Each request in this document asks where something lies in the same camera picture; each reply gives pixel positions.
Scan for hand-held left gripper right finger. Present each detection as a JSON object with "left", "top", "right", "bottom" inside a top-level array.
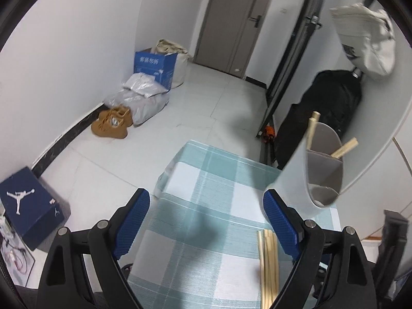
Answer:
[{"left": 263, "top": 188, "right": 377, "bottom": 309}]

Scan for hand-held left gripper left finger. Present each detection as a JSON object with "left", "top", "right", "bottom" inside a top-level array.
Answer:
[{"left": 38, "top": 187, "right": 151, "bottom": 309}]

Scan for white utensil holder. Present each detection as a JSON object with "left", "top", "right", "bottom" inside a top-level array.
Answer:
[{"left": 269, "top": 121, "right": 345, "bottom": 219}]

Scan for teal plaid tablecloth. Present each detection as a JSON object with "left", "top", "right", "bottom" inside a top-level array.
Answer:
[{"left": 127, "top": 140, "right": 342, "bottom": 309}]

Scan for tan suede boot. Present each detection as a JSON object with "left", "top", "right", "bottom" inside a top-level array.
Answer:
[
  {"left": 109, "top": 106, "right": 133, "bottom": 127},
  {"left": 91, "top": 111, "right": 128, "bottom": 139}
]

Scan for dark blue shoe box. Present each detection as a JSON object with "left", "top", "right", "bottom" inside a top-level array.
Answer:
[{"left": 0, "top": 166, "right": 71, "bottom": 252}]

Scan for grey plastic bag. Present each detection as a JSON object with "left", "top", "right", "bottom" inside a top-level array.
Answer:
[{"left": 104, "top": 87, "right": 170, "bottom": 127}]

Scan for black backpack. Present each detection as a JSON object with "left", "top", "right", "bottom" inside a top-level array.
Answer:
[{"left": 273, "top": 69, "right": 363, "bottom": 169}]

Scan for silver plastic parcel bag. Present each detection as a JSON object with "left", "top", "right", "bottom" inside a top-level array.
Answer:
[{"left": 122, "top": 72, "right": 168, "bottom": 99}]

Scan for blue cardboard box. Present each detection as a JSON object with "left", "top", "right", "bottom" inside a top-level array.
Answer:
[{"left": 133, "top": 49, "right": 178, "bottom": 91}]

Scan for beige tote bag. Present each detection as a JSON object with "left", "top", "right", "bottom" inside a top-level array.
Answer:
[{"left": 155, "top": 39, "right": 193, "bottom": 88}]

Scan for black door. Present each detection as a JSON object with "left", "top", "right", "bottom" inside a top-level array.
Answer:
[{"left": 257, "top": 0, "right": 325, "bottom": 137}]

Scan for beige backpack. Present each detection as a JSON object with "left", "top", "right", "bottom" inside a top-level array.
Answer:
[{"left": 329, "top": 3, "right": 396, "bottom": 79}]

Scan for grey door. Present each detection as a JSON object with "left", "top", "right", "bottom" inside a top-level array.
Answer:
[{"left": 193, "top": 0, "right": 279, "bottom": 73}]

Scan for tangled cables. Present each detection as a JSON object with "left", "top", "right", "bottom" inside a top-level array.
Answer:
[{"left": 0, "top": 228, "right": 31, "bottom": 274}]

